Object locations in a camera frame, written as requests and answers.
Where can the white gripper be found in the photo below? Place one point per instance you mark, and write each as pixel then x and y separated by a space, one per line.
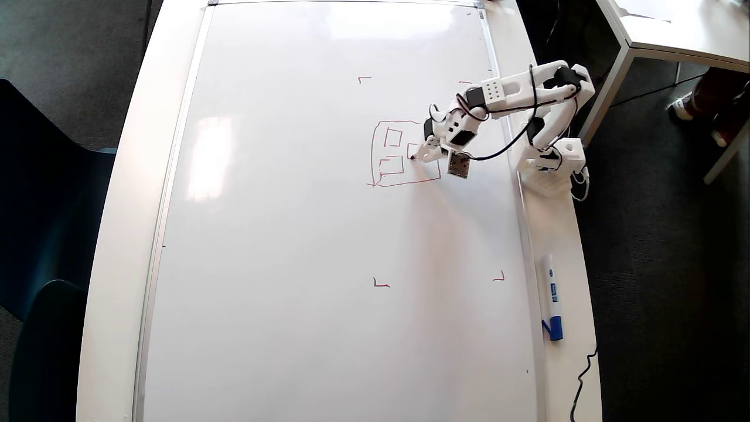
pixel 429 148

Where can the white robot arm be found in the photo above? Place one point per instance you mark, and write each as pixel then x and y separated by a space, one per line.
pixel 508 89

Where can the blue whiteboard marker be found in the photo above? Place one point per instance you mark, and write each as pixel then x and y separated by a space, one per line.
pixel 551 293

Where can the white sneaker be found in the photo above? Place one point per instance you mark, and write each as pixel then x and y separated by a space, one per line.
pixel 681 108
pixel 720 138

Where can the white side table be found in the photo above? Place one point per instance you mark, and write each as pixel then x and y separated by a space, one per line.
pixel 691 29

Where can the dark red trouser leg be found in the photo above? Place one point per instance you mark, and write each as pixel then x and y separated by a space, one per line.
pixel 718 97

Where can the dark blue chair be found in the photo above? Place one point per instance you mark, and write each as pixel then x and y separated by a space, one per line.
pixel 47 205
pixel 50 351

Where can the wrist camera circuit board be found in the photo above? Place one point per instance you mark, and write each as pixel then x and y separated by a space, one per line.
pixel 459 165

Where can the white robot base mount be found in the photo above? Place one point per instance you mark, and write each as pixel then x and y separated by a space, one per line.
pixel 548 184

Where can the white whiteboard with metal frame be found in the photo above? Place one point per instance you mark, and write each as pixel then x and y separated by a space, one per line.
pixel 322 264

